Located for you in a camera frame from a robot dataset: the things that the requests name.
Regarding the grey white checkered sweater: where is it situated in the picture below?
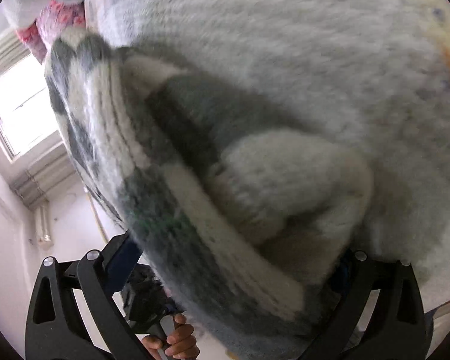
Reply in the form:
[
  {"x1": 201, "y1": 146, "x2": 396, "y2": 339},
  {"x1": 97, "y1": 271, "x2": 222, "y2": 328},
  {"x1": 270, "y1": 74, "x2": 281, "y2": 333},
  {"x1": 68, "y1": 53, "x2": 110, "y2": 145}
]
[{"x1": 44, "y1": 27, "x2": 373, "y2": 359}]

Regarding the person's left hand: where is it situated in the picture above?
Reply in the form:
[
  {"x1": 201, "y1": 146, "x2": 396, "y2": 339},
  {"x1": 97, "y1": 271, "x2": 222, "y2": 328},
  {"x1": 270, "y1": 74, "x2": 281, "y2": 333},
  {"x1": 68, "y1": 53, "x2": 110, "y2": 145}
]
[{"x1": 141, "y1": 314, "x2": 200, "y2": 360}]

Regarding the white radiator pipe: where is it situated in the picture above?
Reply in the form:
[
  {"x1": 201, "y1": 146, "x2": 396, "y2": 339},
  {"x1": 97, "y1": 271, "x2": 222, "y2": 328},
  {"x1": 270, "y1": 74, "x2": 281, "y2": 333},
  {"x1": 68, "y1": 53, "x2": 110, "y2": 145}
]
[{"x1": 33, "y1": 200, "x2": 53, "y2": 250}]

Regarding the bright window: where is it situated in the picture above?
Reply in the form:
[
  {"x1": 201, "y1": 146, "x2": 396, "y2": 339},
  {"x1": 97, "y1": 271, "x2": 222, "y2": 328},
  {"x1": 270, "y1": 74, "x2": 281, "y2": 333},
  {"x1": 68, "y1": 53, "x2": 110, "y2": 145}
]
[{"x1": 0, "y1": 30, "x2": 57, "y2": 160}]

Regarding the white fleece bed blanket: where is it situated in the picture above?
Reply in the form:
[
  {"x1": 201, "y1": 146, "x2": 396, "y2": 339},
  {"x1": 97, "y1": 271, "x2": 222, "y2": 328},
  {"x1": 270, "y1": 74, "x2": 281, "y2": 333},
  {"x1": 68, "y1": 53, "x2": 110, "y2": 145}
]
[{"x1": 96, "y1": 0, "x2": 450, "y2": 310}]

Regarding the pink floral quilt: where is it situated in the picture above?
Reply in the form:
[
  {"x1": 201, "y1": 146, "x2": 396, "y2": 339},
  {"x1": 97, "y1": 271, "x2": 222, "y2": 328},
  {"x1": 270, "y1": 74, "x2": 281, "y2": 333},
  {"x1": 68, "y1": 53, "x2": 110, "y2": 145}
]
[{"x1": 15, "y1": 0, "x2": 86, "y2": 63}]

